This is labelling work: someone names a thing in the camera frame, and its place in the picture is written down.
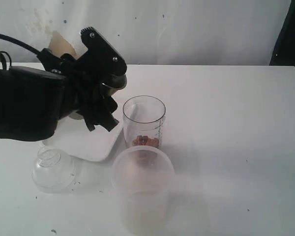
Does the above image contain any white rectangular tray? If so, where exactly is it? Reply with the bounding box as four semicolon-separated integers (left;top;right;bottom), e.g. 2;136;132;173
41;118;122;162

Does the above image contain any stainless steel cup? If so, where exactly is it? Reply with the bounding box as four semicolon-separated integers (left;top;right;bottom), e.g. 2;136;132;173
61;73;127;129

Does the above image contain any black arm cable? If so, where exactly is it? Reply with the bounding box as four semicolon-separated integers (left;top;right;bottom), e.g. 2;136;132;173
0;31;44;71

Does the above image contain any translucent plastic container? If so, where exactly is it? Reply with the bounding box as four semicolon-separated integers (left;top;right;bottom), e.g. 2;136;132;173
112;146;175;236

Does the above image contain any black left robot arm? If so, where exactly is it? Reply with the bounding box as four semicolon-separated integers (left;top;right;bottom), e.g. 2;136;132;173
0;27;127;142

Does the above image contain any clear shaker lid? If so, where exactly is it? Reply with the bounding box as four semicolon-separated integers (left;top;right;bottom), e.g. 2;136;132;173
31;146;77;193

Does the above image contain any clear plastic shaker cup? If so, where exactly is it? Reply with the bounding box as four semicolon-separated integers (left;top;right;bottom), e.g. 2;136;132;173
122;95;166;148

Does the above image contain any white plastic backdrop sheet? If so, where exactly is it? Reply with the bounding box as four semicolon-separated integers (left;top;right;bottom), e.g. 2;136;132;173
0;0;290;65

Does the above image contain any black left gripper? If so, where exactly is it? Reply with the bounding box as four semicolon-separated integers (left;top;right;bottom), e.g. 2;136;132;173
38;27;127;131

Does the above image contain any dark object at right edge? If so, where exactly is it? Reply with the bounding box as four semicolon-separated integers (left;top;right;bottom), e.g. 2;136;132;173
269;0;295;67

